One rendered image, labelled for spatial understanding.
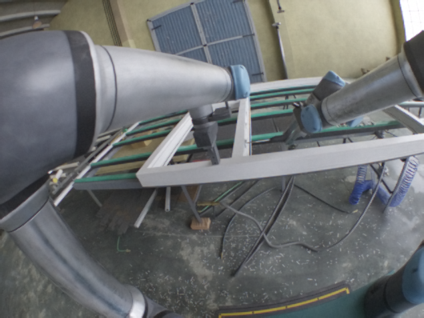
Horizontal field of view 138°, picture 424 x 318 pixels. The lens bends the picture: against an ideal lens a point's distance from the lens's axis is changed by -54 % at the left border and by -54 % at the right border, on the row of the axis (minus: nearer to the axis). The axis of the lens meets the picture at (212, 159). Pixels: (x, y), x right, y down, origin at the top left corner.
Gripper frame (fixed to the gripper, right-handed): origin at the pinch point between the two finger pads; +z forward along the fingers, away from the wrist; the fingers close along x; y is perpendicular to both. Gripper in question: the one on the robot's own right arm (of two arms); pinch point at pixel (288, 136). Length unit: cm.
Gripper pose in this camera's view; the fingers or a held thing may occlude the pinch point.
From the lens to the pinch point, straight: 73.8
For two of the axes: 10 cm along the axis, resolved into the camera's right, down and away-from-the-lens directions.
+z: -3.3, 5.8, 7.4
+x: -1.0, 7.6, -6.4
